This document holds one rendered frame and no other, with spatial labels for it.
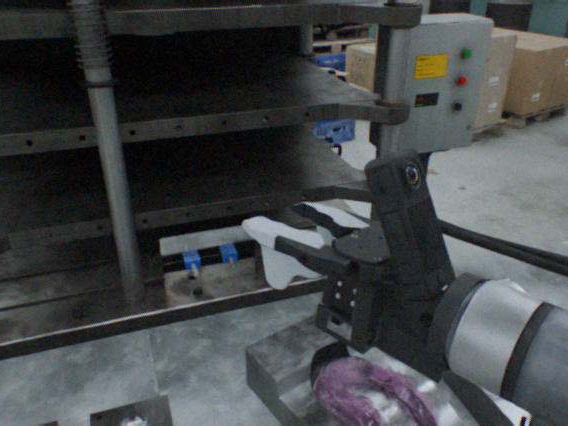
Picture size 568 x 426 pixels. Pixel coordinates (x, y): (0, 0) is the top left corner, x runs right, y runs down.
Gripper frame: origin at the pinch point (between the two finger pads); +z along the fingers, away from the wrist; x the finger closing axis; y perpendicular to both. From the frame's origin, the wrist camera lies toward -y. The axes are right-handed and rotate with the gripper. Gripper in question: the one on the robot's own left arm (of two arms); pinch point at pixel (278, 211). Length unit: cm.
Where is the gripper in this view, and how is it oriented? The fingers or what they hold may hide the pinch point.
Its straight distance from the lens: 50.8
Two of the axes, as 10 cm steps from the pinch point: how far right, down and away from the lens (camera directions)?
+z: -7.3, -3.2, 6.0
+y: -0.9, 9.2, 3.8
